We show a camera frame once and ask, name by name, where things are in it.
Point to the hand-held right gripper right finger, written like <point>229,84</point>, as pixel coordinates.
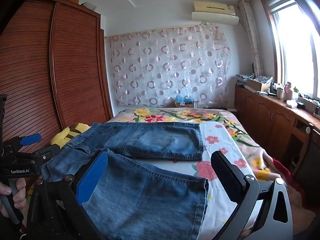
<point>225,180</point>

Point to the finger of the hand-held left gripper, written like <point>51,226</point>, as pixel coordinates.
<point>48,153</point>
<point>31,139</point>

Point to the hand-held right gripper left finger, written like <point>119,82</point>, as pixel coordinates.
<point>92,177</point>

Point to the blue jeans pants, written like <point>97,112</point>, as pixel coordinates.
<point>150,137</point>

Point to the person's left hand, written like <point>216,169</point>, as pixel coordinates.
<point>20,195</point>

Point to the yellow plush toy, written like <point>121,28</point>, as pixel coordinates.
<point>60,137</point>

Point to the strawberry print sheet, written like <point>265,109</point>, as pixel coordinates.
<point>220,140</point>

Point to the red cloth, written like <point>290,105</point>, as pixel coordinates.
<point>287,170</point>

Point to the wooden cabinet counter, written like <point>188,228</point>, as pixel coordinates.
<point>270,120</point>

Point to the floral blanket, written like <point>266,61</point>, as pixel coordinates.
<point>175,113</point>

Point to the wooden slatted wardrobe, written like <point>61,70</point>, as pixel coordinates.
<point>75,67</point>

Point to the cardboard box with blue bag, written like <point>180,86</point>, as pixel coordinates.
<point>183,103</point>

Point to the open cardboard box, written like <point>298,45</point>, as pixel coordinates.
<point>257,86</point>

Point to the white tissue pack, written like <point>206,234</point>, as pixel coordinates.
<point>291,103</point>

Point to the patterned fabric pile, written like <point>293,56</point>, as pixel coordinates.
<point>245,78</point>

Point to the small black box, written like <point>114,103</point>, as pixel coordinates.
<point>301,105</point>

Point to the pink figurine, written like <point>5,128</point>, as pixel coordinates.
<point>289,92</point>

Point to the green-capped bottle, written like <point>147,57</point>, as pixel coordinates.
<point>295,93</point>

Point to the circle-patterned sheer curtain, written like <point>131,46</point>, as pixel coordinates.
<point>162,67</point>

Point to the white storage box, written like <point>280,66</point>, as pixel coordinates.
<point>88,5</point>

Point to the patterned window drape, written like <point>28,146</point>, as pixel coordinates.
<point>252,35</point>

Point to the wall air conditioner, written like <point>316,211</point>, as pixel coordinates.
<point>215,16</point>

